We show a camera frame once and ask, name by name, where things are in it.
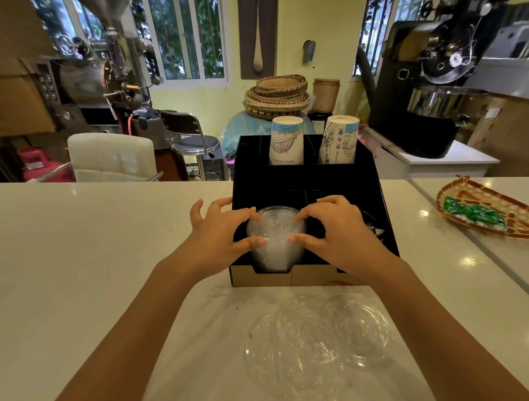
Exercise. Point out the black round stand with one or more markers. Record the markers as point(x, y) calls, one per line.
point(319, 122)

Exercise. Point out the silver coffee roaster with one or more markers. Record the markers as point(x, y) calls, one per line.
point(103, 78)

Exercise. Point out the pile of green packets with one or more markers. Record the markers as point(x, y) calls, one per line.
point(475, 212)

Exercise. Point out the person's right forearm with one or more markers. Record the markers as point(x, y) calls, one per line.
point(438, 343)

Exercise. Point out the paper cup stack blue print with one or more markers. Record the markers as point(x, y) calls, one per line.
point(287, 140)

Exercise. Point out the white padded chair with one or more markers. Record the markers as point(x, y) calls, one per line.
point(111, 157)

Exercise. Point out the grey metal hood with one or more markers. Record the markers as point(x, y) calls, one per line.
point(504, 62)

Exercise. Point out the person's left thumb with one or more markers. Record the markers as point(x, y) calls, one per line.
point(250, 243)

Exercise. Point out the person's right thumb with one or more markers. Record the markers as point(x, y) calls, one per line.
point(306, 240)

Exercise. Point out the tall woven basket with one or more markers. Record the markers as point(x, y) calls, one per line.
point(325, 96)

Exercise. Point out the white framed window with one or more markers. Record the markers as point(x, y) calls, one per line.
point(186, 39)

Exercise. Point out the black cardboard organizer box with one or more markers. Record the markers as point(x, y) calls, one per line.
point(306, 181)

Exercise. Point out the brown wall hanging with spoon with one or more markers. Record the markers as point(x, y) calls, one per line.
point(257, 37)

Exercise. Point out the window with black grille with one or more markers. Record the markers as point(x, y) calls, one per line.
point(374, 33)

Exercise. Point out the person's right middle finger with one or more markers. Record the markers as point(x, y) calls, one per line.
point(332, 199)

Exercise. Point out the taped cardboard box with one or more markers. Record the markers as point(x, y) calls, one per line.
point(502, 136)

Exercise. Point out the person's left forearm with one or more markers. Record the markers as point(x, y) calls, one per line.
point(132, 334)

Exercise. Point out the white cabinet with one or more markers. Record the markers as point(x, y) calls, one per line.
point(438, 163)

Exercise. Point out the pink plastic object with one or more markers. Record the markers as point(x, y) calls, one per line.
point(41, 165)

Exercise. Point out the stack of woven baskets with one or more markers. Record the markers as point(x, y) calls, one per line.
point(277, 97)

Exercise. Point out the metal spoon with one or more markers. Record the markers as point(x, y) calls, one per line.
point(371, 225)

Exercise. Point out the chrome bar stool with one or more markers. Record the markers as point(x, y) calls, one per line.
point(194, 144)

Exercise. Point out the stack of clear plastic lids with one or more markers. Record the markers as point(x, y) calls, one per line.
point(276, 229)

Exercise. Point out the person's right hand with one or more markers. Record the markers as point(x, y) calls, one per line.
point(347, 235)

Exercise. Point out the grey wall fixture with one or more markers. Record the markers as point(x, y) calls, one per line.
point(309, 51)

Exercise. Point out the paper cup stack line drawing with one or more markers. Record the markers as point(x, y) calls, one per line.
point(339, 140)

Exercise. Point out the brown cardboard box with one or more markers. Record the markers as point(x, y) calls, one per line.
point(20, 82)

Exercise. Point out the person's left little finger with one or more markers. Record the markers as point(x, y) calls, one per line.
point(196, 211)

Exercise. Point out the woven bamboo tray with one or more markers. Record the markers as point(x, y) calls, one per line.
point(463, 194)

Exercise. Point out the black coffee roaster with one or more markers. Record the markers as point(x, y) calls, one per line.
point(417, 103)

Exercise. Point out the person's left hand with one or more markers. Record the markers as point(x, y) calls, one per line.
point(210, 243)

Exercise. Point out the clear plastic dome lid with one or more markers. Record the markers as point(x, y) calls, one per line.
point(363, 334)
point(289, 355)

